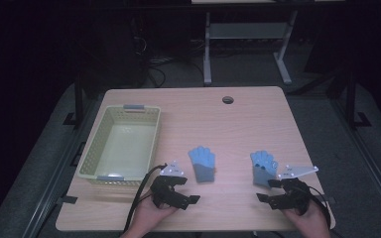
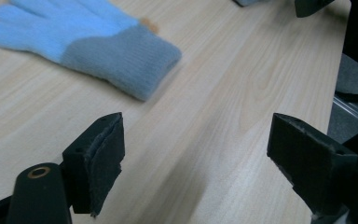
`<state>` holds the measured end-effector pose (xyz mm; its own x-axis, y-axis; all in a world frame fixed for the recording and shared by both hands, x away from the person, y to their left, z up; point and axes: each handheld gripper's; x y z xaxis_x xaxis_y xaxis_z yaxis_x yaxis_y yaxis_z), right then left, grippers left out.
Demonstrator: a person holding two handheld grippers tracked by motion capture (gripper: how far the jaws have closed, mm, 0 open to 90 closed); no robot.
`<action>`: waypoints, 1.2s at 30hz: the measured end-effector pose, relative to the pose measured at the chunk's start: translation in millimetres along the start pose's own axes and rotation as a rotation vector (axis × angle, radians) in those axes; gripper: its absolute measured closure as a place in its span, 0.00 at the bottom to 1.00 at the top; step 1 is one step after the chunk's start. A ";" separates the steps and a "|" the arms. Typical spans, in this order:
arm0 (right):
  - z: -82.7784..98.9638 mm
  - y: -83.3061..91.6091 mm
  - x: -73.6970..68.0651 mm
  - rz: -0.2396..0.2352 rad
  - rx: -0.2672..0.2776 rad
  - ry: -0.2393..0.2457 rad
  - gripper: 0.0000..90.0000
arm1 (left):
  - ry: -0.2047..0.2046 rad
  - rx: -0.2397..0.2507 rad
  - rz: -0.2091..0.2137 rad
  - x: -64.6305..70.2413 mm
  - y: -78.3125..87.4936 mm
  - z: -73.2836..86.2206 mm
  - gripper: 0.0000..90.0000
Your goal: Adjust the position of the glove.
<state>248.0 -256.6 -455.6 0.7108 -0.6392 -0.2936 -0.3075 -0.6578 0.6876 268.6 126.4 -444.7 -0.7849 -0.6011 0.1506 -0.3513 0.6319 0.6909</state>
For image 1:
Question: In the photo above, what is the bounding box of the grey table edge bracket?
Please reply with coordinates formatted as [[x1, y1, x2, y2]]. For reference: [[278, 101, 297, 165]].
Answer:
[[57, 194, 79, 205]]

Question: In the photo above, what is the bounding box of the pale yellow plastic basket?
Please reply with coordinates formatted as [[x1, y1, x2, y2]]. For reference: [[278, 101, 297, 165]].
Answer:
[[75, 104, 163, 187]]

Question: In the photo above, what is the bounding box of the person's right hand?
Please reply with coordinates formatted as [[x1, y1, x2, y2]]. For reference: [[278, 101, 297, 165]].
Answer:
[[283, 201, 332, 235]]

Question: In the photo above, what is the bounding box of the aluminium frame rail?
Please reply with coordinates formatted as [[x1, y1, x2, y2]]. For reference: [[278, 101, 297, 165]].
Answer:
[[21, 130, 88, 238], [328, 95, 381, 231]]

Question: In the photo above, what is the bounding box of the blue knit glove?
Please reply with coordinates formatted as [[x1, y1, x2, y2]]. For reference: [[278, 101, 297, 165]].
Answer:
[[188, 145, 217, 184], [249, 150, 280, 189]]

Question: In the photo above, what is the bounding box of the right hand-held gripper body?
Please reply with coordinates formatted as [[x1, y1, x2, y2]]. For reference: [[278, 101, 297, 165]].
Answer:
[[276, 165, 319, 213]]

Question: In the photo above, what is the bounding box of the grey metal desk frame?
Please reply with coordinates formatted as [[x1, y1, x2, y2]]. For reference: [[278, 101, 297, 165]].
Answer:
[[202, 9, 300, 86]]

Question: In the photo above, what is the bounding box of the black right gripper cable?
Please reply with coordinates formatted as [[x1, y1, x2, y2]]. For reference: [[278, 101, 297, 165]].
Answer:
[[305, 184, 333, 231]]

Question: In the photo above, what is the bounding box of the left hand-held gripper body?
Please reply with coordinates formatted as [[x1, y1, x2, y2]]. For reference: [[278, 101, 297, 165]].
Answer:
[[149, 160, 186, 210]]

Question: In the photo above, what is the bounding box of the black metal stand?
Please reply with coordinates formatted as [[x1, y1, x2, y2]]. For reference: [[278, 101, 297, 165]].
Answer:
[[341, 70, 373, 131], [63, 74, 88, 131]]

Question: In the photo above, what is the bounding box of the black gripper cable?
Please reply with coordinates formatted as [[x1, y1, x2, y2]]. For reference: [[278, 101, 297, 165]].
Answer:
[[122, 162, 169, 234], [305, 184, 333, 231]]

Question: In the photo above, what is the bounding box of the bundle of floor cables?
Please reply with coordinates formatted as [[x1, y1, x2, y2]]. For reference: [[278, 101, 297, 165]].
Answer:
[[143, 54, 206, 88]]

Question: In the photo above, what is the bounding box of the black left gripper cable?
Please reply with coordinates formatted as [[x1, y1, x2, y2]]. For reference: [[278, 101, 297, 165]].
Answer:
[[122, 162, 169, 234]]

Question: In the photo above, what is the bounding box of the person's left hand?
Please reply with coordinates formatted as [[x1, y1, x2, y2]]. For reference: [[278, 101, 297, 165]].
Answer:
[[130, 197, 181, 234]]

